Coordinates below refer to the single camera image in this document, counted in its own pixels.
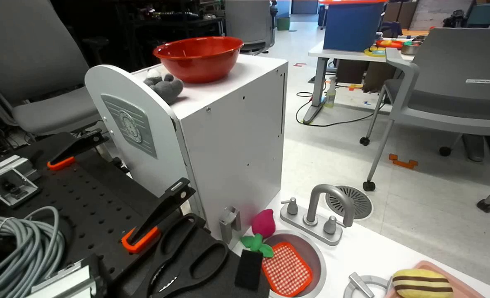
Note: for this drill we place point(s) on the grey toy faucet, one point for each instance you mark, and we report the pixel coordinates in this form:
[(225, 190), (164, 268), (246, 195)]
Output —
[(309, 220)]

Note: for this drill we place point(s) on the grey chair left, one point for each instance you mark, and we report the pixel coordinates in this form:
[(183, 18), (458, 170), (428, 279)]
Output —
[(41, 71)]

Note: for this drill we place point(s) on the red plastic bowl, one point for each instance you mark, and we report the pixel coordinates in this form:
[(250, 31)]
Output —
[(198, 61)]

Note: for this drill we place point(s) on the striped toy bread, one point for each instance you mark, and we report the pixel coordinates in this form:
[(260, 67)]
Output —
[(420, 284)]

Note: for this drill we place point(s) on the black orange clamp rear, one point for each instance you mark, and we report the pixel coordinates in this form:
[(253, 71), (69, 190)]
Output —
[(66, 157)]

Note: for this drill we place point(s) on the white toy cabinet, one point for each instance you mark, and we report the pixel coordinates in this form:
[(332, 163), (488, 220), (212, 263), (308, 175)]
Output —
[(225, 137)]

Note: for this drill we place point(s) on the blue storage bin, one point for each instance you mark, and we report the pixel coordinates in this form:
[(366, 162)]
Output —
[(351, 26)]

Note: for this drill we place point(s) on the grey plush toy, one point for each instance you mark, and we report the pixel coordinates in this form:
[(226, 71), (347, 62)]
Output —
[(167, 87)]

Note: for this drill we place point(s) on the grey office chair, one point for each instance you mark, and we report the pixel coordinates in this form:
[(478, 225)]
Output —
[(445, 87)]

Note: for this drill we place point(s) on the pink plush flower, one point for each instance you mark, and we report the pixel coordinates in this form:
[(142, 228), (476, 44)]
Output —
[(261, 229)]

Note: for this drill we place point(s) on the grey toy stove burner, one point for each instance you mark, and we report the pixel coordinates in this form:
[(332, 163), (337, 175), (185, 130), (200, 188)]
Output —
[(364, 287)]

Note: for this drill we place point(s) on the orange mesh strainer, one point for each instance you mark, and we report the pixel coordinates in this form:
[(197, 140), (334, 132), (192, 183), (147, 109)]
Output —
[(286, 273)]

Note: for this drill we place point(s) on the white desk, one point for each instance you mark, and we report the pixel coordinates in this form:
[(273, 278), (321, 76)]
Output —
[(344, 67)]

